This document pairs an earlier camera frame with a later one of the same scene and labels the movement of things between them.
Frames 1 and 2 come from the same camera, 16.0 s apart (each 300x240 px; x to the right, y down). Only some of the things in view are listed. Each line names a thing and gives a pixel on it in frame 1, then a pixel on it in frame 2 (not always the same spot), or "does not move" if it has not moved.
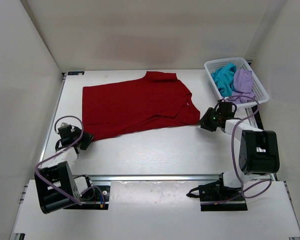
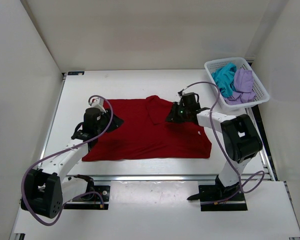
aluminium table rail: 198,177 does not move
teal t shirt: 224,77 does not move
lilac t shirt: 242,82 does not move
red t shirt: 158,99 to 145,134
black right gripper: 204,123 to 173,117
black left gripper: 87,141 to 116,122
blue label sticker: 74,73 does not move
